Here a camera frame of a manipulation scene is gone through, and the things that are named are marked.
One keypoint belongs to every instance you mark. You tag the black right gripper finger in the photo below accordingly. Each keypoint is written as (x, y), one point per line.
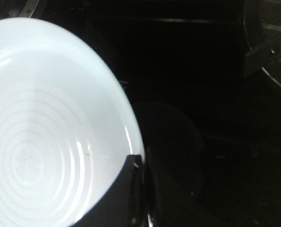
(123, 203)

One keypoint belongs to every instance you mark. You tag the light blue plate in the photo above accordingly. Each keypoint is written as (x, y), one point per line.
(66, 126)

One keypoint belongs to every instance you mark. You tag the black glass gas cooktop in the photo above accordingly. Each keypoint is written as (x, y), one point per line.
(212, 136)

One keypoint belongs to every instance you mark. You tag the right black gas burner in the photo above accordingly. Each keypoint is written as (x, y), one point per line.
(262, 27)

